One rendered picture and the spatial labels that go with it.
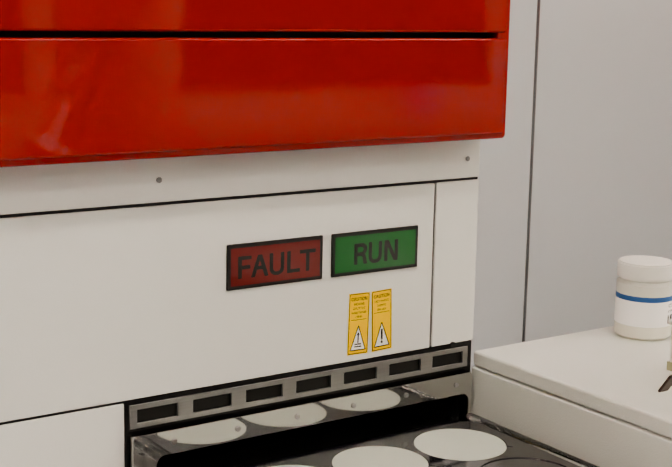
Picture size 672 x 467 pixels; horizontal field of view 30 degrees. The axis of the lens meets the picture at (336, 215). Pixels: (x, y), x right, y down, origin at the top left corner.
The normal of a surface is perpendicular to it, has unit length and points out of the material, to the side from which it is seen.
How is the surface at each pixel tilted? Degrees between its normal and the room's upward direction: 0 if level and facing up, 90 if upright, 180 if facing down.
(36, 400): 90
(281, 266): 90
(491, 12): 90
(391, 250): 90
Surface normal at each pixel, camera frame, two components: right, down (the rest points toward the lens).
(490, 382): -0.83, 0.07
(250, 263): 0.56, 0.15
